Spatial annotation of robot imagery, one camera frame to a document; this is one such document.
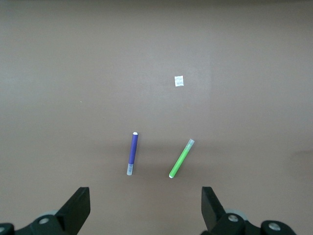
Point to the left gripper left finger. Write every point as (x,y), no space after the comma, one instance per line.
(73,213)

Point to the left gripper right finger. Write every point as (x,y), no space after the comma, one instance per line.
(212,213)

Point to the purple pen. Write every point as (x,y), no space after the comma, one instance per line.
(133,150)

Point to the green pen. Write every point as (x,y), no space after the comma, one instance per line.
(180,159)

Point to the small square table patch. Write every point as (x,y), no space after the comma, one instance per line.
(179,81)

